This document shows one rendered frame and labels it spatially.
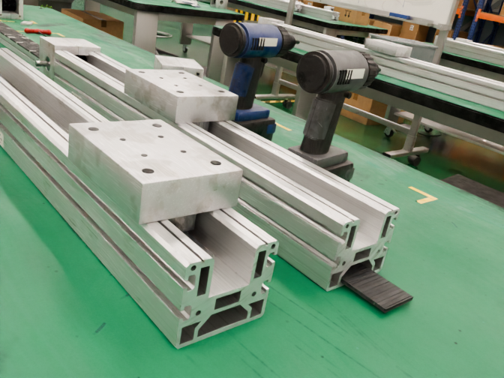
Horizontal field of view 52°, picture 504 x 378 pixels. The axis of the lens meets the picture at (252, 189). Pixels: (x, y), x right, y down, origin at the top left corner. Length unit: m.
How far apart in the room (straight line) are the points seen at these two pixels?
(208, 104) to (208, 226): 0.30
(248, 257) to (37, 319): 0.19
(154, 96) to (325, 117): 0.26
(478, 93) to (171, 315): 1.76
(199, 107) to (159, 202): 0.33
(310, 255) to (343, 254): 0.04
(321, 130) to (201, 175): 0.33
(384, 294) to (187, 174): 0.25
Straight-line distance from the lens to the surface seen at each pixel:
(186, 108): 0.75
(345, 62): 0.75
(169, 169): 0.47
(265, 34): 0.94
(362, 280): 0.59
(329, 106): 0.76
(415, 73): 2.18
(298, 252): 0.58
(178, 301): 0.43
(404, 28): 11.95
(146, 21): 3.63
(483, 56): 4.08
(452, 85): 2.12
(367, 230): 0.61
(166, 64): 1.11
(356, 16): 5.32
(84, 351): 0.45
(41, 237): 0.60
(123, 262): 0.51
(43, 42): 1.23
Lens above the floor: 1.08
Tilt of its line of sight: 23 degrees down
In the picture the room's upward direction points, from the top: 11 degrees clockwise
